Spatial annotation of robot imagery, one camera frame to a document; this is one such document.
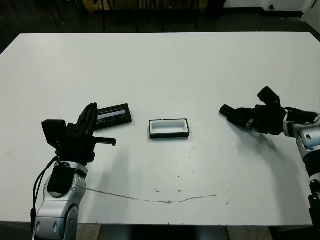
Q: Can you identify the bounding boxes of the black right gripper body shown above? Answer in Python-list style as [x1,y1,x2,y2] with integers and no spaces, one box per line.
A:
[246,104,288,136]

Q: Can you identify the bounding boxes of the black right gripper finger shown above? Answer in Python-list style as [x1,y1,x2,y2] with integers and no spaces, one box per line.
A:
[227,116,256,128]
[231,107,257,116]

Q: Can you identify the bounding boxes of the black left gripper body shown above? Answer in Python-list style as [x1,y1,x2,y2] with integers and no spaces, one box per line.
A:
[55,122,118,166]

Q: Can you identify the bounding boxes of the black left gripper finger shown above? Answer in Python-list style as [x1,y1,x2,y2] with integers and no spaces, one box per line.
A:
[89,102,99,138]
[76,103,95,137]

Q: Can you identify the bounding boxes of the black slim camera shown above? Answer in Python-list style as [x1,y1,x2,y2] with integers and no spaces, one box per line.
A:
[219,104,238,121]

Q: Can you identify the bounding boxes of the black printed box lid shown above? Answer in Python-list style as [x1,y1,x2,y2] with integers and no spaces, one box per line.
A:
[96,103,133,131]

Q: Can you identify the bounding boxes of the black box base white insert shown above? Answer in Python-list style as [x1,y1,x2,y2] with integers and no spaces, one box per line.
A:
[147,118,190,140]

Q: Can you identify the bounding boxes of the grey left robot leg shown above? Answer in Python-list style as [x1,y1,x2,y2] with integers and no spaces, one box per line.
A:
[99,224,133,240]

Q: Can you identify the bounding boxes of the grey robot leg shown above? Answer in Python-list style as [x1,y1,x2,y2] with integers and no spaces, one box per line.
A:
[99,224,133,240]
[197,224,229,240]

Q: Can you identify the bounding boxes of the grey right robot leg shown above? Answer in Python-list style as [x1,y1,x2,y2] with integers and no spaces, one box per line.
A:
[197,224,229,240]

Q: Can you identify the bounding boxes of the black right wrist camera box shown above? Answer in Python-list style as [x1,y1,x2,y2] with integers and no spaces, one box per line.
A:
[257,86,281,107]

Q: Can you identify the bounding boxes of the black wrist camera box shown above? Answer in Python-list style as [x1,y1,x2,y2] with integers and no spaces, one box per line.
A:
[257,86,281,107]
[41,119,69,150]

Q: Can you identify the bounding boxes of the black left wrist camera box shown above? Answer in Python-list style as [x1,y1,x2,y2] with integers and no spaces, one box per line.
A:
[41,119,69,150]

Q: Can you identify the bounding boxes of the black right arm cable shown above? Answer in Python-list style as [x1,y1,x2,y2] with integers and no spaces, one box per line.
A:
[284,107,320,125]

